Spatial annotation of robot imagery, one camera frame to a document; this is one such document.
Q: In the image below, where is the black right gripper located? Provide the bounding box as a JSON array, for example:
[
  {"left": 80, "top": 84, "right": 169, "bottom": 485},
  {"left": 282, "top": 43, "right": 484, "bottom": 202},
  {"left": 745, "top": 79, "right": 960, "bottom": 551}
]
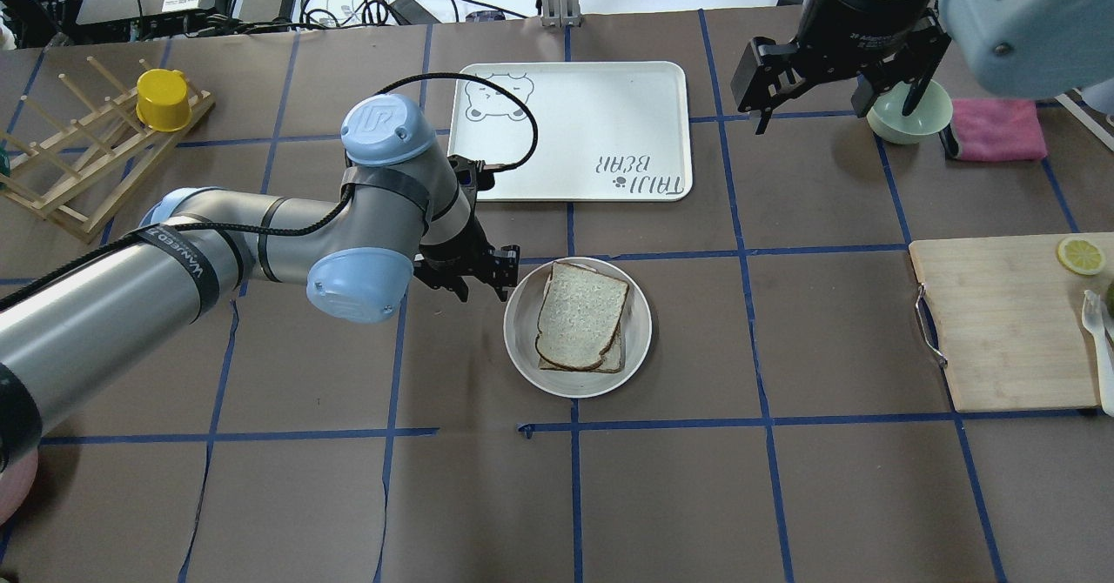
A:
[{"left": 731, "top": 0, "right": 951, "bottom": 136}]

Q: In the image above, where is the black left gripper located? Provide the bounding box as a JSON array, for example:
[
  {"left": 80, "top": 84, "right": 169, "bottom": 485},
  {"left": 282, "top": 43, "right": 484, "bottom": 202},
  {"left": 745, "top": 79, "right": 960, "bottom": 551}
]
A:
[{"left": 413, "top": 218, "right": 521, "bottom": 303}]

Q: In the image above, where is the white round plate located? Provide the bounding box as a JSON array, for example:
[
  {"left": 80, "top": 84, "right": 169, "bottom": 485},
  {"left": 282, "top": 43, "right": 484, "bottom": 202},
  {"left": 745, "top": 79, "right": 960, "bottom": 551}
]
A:
[{"left": 504, "top": 258, "right": 653, "bottom": 399}]

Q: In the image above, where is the brown-crust bread slice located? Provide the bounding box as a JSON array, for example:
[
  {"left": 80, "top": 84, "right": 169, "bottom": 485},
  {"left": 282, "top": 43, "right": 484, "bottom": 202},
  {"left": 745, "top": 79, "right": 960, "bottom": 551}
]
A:
[{"left": 534, "top": 262, "right": 631, "bottom": 369}]

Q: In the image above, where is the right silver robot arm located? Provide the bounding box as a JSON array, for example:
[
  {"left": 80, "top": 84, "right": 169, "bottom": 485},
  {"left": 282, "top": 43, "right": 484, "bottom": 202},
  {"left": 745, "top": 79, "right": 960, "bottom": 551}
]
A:
[{"left": 731, "top": 0, "right": 1113, "bottom": 132}]

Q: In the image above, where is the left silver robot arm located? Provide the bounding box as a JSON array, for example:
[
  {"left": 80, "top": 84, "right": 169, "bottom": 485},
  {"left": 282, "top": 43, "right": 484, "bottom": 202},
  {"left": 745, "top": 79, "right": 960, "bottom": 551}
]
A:
[{"left": 1, "top": 94, "right": 520, "bottom": 466}]

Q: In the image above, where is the bread slice on plate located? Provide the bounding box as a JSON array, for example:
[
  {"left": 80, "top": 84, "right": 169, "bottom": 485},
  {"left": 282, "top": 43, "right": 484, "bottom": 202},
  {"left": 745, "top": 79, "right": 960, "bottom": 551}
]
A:
[{"left": 538, "top": 336, "right": 625, "bottom": 373}]

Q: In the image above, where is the green bowl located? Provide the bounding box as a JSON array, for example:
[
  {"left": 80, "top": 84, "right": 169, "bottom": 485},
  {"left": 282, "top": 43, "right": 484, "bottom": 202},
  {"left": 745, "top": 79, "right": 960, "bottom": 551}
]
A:
[{"left": 866, "top": 80, "right": 954, "bottom": 145}]

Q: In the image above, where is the pink cloth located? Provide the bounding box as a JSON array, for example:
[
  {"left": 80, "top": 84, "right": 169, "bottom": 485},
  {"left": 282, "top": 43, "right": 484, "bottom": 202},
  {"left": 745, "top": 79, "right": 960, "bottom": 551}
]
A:
[{"left": 937, "top": 98, "right": 1048, "bottom": 163}]

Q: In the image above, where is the white bear tray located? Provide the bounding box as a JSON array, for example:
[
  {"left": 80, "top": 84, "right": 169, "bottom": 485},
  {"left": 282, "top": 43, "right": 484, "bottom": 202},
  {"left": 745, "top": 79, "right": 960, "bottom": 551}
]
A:
[{"left": 448, "top": 61, "right": 694, "bottom": 202}]

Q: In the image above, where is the bamboo cutting board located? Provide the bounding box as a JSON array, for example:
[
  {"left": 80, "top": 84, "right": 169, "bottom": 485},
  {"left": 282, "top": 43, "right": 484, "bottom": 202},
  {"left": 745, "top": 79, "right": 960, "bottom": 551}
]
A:
[{"left": 909, "top": 234, "right": 1111, "bottom": 412}]

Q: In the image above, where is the lemon half slice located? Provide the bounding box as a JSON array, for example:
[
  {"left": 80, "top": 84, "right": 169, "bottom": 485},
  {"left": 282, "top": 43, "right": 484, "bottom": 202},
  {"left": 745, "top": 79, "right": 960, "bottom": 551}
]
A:
[{"left": 1056, "top": 237, "right": 1107, "bottom": 276}]

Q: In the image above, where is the yellow lid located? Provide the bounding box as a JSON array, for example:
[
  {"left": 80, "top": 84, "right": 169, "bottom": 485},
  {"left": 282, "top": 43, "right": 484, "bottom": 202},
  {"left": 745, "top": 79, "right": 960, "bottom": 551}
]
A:
[{"left": 135, "top": 69, "right": 190, "bottom": 132}]

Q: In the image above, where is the wooden rack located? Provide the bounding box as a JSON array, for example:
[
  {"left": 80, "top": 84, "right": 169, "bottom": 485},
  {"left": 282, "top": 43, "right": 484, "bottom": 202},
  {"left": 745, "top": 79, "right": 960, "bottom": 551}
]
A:
[{"left": 3, "top": 56, "right": 216, "bottom": 243}]

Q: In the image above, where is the white wire cup rack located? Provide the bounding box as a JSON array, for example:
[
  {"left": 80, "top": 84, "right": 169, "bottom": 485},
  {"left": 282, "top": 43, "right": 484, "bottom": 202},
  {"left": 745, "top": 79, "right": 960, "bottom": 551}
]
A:
[{"left": 1054, "top": 89, "right": 1113, "bottom": 152}]

